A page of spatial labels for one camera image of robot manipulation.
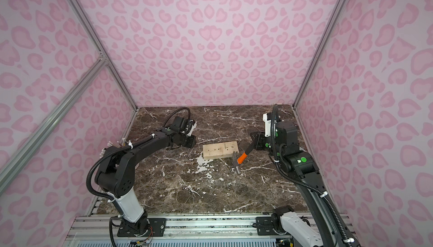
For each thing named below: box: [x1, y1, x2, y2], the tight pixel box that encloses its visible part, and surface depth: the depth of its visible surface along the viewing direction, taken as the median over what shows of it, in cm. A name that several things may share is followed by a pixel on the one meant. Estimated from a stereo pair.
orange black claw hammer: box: [232, 139, 256, 175], surface depth 78 cm
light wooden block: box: [202, 140, 240, 160], surface depth 96 cm
